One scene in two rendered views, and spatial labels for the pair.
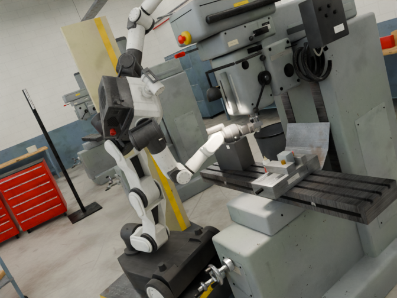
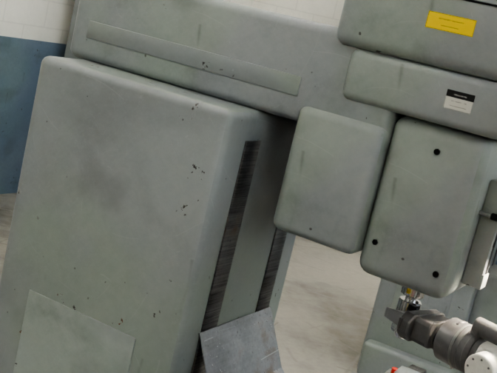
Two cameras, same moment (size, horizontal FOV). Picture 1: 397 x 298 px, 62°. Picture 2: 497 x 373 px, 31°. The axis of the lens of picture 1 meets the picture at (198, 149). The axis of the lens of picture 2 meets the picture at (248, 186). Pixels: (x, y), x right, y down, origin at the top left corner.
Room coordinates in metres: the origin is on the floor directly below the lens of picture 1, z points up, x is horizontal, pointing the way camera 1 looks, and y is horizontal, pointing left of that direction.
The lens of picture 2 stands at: (3.03, 0.85, 1.74)
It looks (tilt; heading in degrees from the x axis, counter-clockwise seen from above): 11 degrees down; 234
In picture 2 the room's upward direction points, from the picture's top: 13 degrees clockwise
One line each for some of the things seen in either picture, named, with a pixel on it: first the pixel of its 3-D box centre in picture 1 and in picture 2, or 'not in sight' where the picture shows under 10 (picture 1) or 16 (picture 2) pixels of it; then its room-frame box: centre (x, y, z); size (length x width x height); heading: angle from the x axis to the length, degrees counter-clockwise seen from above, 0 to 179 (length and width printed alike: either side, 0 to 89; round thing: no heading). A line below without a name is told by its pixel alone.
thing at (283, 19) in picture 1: (296, 20); (245, 53); (1.94, -0.78, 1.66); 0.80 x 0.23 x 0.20; 117
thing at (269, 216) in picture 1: (278, 196); not in sight; (1.71, -0.33, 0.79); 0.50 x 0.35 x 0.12; 117
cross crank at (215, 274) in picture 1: (220, 270); not in sight; (1.49, 0.11, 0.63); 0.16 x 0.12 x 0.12; 117
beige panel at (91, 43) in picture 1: (133, 139); not in sight; (3.22, 0.57, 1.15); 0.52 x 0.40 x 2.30; 117
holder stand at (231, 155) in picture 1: (232, 152); not in sight; (2.05, -0.20, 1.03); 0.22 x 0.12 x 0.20; 34
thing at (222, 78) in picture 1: (227, 93); (487, 234); (1.66, -0.23, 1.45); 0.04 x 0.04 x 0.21; 27
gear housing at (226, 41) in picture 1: (235, 38); (445, 95); (1.73, -0.37, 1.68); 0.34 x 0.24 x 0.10; 117
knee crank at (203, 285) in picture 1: (209, 281); not in sight; (1.60, 0.20, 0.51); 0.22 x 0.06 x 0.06; 117
